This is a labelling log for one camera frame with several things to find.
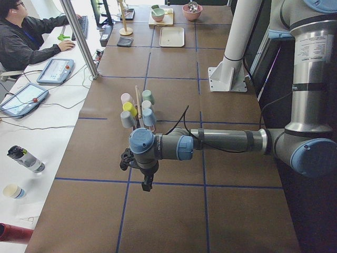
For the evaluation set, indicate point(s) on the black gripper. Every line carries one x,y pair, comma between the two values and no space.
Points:
148,172

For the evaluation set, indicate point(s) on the green cup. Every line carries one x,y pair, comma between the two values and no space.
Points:
148,96

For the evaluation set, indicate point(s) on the cream rabbit tray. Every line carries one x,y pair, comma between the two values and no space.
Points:
172,37

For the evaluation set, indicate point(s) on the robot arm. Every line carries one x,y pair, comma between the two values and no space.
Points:
305,143

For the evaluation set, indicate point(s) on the blue cup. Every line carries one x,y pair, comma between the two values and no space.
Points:
149,118

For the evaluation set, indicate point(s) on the grey cup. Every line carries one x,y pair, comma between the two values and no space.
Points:
127,120

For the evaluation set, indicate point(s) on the white cup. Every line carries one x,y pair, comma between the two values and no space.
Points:
146,104

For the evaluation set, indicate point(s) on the yellow cup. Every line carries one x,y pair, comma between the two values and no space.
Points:
128,106

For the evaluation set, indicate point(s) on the pink cup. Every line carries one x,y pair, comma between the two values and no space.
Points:
126,97

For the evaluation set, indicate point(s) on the paper cup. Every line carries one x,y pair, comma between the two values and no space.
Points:
14,191

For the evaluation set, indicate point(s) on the metal tray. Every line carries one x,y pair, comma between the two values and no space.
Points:
129,14

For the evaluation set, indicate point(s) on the clear water bottle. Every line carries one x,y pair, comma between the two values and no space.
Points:
25,158

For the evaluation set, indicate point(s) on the white pillar with base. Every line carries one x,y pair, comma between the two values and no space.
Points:
229,76

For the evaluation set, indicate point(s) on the folded grey cloth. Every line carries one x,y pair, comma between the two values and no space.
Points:
125,42

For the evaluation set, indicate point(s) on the far teach pendant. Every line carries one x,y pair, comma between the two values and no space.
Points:
56,71

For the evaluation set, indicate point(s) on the teach pendant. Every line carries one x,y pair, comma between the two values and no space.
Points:
24,101
56,71

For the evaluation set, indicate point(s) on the red cylinder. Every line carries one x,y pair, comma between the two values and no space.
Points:
15,234

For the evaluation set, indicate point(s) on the black rectangular box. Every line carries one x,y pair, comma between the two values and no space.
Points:
105,35

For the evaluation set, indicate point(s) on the near teach pendant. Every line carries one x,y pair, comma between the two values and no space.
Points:
24,101

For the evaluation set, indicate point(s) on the wooden mug tree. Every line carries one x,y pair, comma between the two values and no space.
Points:
124,31

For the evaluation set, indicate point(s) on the wooden cutting board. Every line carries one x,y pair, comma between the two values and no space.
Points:
164,18

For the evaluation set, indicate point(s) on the green bowl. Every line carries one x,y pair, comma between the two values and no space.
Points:
157,14

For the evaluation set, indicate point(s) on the green small tool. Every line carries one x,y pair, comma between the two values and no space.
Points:
62,36

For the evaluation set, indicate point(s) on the black keyboard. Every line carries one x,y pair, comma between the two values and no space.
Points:
83,23

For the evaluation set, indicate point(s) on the pink bowl with ice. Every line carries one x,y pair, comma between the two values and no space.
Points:
191,16

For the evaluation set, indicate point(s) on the black monitor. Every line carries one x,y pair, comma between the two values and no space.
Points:
101,13

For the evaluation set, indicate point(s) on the metal scoop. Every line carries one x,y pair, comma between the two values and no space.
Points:
192,6

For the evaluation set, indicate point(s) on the seated person black jacket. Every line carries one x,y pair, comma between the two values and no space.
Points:
22,36

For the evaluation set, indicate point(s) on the white wire cup rack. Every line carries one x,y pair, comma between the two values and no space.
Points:
152,128

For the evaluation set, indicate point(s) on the wooden rack handle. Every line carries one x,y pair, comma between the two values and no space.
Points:
138,102

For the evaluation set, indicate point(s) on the aluminium frame post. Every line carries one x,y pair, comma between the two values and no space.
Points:
72,18

